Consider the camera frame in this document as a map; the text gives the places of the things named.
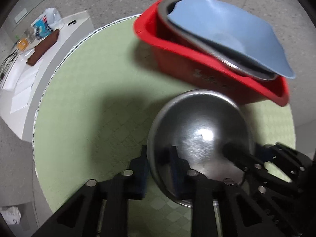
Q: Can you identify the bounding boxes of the medium steel bowl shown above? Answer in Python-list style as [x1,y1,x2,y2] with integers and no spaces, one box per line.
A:
[147,90,255,208]

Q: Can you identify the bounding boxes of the blue plastic bowl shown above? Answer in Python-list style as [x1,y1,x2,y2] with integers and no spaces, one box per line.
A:
[168,0,296,79]

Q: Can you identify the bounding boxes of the large steel bowl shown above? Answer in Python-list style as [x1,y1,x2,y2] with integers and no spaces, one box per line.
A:
[157,0,277,81]

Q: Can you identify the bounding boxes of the round table green cloth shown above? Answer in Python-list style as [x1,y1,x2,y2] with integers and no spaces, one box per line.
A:
[33,16,296,236]

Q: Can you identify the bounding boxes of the red plastic basin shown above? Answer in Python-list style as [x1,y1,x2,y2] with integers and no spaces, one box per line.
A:
[133,1,289,106]

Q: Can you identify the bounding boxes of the white papers on counter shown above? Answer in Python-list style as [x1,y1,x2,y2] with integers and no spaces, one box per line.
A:
[10,62,42,113]

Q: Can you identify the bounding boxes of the white sink counter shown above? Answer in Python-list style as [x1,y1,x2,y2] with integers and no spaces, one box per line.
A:
[1,11,94,142]

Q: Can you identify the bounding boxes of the brown cloth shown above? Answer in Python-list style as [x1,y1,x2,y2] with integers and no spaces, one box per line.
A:
[27,29,60,66]

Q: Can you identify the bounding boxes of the orange object on counter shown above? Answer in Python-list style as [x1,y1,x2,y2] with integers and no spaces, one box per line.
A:
[16,38,29,51]

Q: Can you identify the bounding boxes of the plastic bag with items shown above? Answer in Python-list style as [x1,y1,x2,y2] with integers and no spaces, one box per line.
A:
[31,8,64,40]

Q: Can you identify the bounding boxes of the black cable on counter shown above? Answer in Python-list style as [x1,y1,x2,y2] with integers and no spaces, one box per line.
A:
[0,49,19,82]

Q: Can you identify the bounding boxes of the wall mirror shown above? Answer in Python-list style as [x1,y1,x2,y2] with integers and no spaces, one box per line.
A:
[5,0,44,28]

